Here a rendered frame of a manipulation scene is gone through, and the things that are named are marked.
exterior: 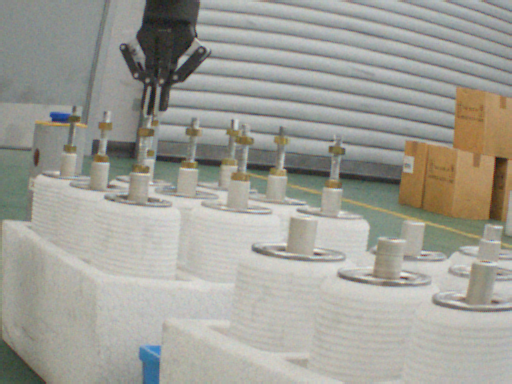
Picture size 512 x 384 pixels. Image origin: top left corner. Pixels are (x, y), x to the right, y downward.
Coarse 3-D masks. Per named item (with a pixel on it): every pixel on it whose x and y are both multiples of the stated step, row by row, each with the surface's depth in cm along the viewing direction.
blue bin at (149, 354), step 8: (144, 344) 110; (144, 352) 107; (152, 352) 107; (160, 352) 110; (144, 360) 107; (152, 360) 106; (160, 360) 104; (144, 368) 108; (152, 368) 107; (144, 376) 108; (152, 376) 107
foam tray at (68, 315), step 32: (32, 256) 129; (64, 256) 120; (32, 288) 129; (64, 288) 118; (96, 288) 110; (128, 288) 112; (160, 288) 113; (192, 288) 115; (224, 288) 117; (32, 320) 129; (64, 320) 118; (96, 320) 110; (128, 320) 112; (160, 320) 114; (32, 352) 130; (64, 352) 119; (96, 352) 110; (128, 352) 112
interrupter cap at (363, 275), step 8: (336, 272) 82; (344, 272) 82; (352, 272) 83; (360, 272) 84; (368, 272) 84; (408, 272) 85; (416, 272) 85; (352, 280) 80; (360, 280) 80; (368, 280) 79; (376, 280) 79; (384, 280) 79; (392, 280) 79; (400, 280) 80; (408, 280) 80; (416, 280) 80; (424, 280) 80
